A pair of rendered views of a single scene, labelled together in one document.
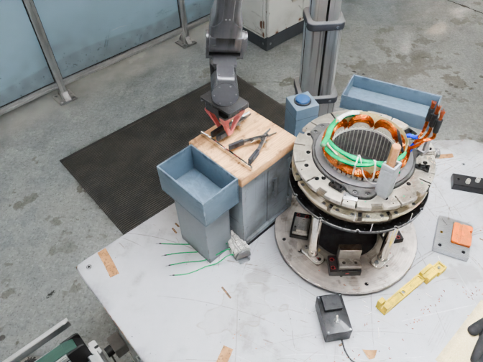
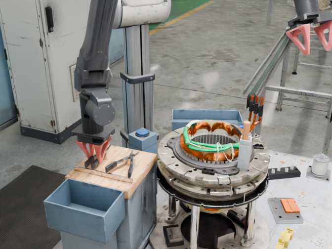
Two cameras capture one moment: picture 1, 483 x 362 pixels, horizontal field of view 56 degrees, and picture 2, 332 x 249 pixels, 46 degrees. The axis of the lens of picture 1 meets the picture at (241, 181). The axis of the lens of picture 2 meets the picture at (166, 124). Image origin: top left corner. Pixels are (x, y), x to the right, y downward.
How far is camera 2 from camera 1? 0.33 m
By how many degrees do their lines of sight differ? 30
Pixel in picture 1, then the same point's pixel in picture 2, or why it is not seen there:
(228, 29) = (99, 61)
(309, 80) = (136, 124)
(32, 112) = not seen: outside the picture
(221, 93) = (102, 113)
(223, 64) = (96, 92)
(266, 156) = (139, 171)
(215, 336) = not seen: outside the picture
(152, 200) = not seen: outside the picture
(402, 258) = (261, 233)
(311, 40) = (133, 91)
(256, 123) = (117, 152)
